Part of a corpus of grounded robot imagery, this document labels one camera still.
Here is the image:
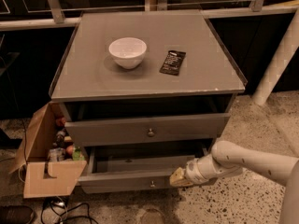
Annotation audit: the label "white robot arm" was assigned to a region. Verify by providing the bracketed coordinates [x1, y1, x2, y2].
[169, 141, 299, 224]

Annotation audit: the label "metal railing frame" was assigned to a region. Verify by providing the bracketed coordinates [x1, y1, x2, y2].
[0, 0, 299, 32]

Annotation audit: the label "black cables on floor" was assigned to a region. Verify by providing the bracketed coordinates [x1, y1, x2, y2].
[40, 196, 99, 224]

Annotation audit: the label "grey drawer cabinet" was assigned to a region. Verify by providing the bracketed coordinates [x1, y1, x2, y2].
[49, 10, 249, 161]

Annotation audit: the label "clear jar in box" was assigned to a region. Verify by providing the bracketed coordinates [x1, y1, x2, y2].
[49, 147, 65, 162]

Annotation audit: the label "grey drawer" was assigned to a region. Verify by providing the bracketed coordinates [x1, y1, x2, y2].
[78, 139, 212, 193]
[59, 94, 237, 147]

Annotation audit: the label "red fruit in box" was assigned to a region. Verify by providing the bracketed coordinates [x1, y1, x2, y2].
[65, 145, 74, 155]

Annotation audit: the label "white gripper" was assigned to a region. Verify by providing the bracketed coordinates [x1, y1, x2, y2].
[169, 159, 208, 188]

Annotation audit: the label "black snack packet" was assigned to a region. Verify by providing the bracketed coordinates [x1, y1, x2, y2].
[160, 50, 186, 76]

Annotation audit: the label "black object on floor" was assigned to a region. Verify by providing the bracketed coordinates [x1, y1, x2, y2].
[0, 205, 36, 224]

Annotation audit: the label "cardboard box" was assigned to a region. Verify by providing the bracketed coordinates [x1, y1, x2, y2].
[9, 102, 87, 198]

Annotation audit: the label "white ceramic bowl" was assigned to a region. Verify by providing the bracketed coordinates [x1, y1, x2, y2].
[108, 37, 147, 69]

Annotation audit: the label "grey top drawer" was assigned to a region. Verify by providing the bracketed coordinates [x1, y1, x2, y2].
[59, 94, 237, 147]

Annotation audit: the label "white slanted post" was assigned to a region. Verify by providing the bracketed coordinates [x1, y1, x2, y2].
[252, 9, 299, 105]

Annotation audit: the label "green packet in box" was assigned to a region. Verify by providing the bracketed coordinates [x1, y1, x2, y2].
[72, 147, 85, 161]

